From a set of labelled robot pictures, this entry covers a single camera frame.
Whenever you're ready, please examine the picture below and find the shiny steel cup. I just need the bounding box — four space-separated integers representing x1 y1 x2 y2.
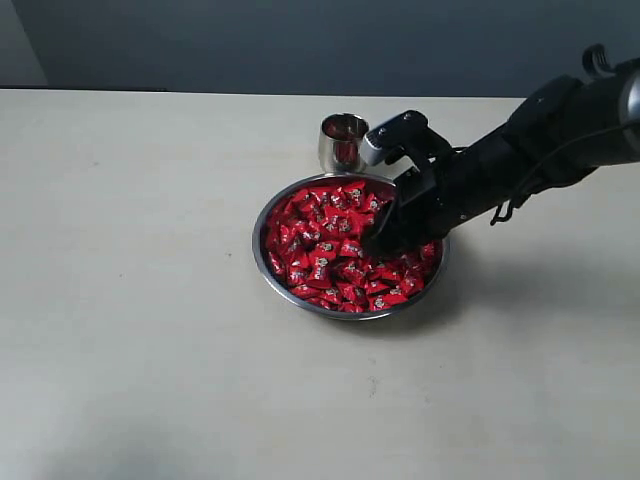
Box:
318 113 369 173

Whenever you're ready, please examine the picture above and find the round stainless steel bowl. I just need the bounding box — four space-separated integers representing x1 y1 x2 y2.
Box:
251 172 451 323

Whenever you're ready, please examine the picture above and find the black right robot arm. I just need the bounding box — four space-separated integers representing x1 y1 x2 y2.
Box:
359 44 639 255

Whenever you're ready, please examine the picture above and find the black cable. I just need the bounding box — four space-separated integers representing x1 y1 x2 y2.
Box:
490 43 640 227

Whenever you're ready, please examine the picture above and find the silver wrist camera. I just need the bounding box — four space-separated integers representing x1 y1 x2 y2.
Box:
359 110 453 168

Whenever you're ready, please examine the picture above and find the pile of red candies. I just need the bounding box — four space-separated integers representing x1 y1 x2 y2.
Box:
263 180 441 314

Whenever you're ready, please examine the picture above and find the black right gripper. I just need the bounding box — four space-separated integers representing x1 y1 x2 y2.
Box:
360 144 520 258

